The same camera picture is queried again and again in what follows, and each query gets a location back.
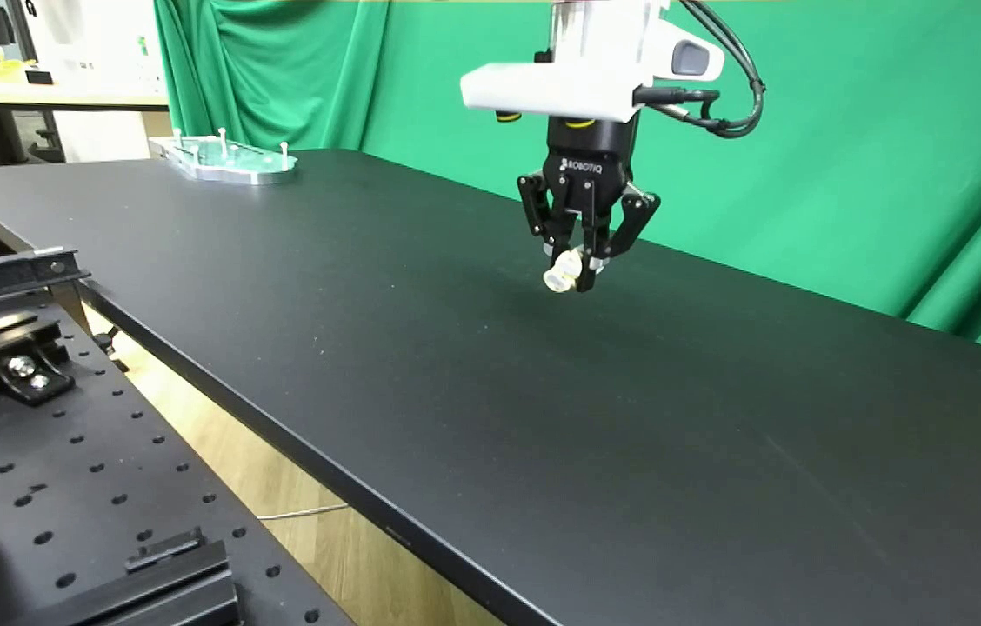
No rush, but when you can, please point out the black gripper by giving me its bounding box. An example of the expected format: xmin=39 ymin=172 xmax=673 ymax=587
xmin=515 ymin=110 xmax=663 ymax=295

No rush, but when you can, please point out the small white toy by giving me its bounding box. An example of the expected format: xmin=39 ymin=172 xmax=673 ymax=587
xmin=538 ymin=246 xmax=588 ymax=295

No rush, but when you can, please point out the clear acrylic plate with posts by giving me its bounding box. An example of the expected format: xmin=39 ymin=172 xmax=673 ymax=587
xmin=154 ymin=126 xmax=300 ymax=186

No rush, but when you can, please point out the white cabinet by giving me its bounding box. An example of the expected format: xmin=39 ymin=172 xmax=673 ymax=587
xmin=22 ymin=0 xmax=173 ymax=166

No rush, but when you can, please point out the black perforated breadboard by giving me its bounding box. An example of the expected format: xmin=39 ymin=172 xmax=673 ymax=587
xmin=0 ymin=301 xmax=353 ymax=626

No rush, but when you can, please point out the wooden desk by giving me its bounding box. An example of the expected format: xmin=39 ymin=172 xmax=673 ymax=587
xmin=0 ymin=60 xmax=173 ymax=115

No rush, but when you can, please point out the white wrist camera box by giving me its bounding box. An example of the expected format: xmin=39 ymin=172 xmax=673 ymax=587
xmin=456 ymin=60 xmax=642 ymax=126

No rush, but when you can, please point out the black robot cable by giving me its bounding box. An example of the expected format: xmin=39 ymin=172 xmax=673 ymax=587
xmin=634 ymin=0 xmax=770 ymax=141

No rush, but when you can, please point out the black rail block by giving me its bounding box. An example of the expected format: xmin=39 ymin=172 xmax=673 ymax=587
xmin=14 ymin=528 xmax=244 ymax=626

